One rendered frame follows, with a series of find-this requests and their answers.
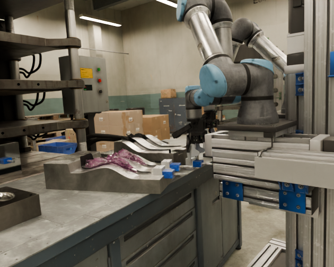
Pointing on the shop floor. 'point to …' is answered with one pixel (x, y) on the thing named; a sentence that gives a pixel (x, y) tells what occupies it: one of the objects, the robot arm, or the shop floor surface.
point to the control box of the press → (90, 98)
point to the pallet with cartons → (157, 126)
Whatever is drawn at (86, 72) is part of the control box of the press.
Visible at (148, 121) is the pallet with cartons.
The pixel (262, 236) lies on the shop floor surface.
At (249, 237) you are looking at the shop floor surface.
